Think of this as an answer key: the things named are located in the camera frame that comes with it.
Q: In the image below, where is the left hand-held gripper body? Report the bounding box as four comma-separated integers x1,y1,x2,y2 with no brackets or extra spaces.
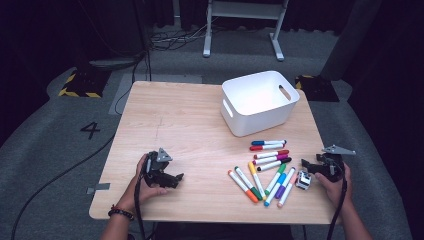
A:
143,147,174,188

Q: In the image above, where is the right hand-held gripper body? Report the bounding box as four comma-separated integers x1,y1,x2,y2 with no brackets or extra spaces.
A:
314,144,357,183

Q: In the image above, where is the purple marker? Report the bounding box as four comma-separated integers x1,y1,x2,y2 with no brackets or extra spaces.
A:
276,166,297,200

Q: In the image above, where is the magenta marker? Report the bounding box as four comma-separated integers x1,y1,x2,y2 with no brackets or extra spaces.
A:
252,153,290,166

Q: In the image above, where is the light blue marker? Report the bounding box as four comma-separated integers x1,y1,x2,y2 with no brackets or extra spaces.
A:
263,172,288,208

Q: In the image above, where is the yellow marker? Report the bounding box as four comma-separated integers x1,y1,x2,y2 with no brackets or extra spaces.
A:
247,161,268,201

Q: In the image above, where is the dark green marker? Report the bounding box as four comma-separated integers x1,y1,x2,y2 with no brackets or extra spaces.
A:
234,165,264,202

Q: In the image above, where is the white plastic bin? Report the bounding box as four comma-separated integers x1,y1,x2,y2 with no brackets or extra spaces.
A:
219,69,301,138

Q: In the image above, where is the person's right hand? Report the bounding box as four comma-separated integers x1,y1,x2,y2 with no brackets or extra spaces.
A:
314,164,353,210

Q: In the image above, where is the person's left hand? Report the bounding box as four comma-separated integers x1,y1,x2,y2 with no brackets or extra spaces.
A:
116,153,170,215

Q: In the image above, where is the small black white block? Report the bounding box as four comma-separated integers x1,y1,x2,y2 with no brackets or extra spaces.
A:
295,170,313,191

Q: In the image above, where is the light green marker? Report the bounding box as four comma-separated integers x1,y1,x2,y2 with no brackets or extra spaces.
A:
264,163,288,196

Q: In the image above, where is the orange capped white marker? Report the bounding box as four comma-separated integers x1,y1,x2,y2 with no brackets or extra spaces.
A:
253,149,290,160

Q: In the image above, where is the red marker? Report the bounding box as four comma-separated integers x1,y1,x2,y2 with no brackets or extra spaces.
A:
249,143,286,152

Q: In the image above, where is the grey tape strip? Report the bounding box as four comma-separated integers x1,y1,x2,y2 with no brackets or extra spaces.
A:
86,182,111,195

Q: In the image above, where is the black yellow striped floor plate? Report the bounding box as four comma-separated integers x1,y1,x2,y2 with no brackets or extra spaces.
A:
58,68,112,99
294,74,340,103

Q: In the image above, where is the black stand with round base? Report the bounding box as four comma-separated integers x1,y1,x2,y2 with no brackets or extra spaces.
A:
88,0,152,83

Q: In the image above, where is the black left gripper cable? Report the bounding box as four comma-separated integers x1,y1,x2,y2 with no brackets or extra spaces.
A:
133,166,148,240

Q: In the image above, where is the dark beaded bracelet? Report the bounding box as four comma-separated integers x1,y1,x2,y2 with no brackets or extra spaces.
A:
107,204,136,222

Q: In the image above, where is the long black floor cable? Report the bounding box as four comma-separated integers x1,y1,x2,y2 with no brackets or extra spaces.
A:
10,133,116,240

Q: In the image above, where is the grey slanted post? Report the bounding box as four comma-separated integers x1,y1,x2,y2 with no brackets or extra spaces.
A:
319,0,383,82

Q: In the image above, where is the bundle of floor cables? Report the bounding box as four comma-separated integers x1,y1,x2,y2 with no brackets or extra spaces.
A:
149,18,216,52

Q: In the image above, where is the white desk frame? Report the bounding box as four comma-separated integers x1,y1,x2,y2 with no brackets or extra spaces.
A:
202,0,290,62

